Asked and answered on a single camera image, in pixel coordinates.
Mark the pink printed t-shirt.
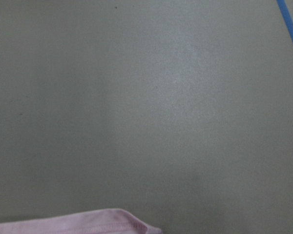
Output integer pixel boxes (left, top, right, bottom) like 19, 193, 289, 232
0, 209, 163, 234

